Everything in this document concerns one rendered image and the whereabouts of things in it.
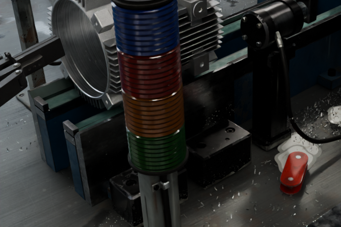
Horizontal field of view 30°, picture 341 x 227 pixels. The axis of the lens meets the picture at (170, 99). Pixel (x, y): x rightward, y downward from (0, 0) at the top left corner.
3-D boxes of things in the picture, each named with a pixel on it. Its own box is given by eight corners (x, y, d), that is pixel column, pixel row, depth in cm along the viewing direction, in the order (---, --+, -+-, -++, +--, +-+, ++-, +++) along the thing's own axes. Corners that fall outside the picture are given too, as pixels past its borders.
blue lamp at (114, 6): (154, 22, 63) (150, -21, 61) (193, 42, 59) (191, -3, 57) (103, 41, 60) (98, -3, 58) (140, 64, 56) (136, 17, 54)
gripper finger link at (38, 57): (6, 70, 85) (16, 78, 83) (39, 53, 88) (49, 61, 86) (10, 79, 86) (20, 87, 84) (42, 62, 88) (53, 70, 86)
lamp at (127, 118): (161, 99, 68) (158, 62, 66) (196, 121, 64) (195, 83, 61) (113, 120, 65) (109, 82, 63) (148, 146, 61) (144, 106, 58)
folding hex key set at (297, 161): (290, 158, 102) (290, 149, 101) (309, 162, 101) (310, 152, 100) (277, 192, 95) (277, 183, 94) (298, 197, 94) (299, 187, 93)
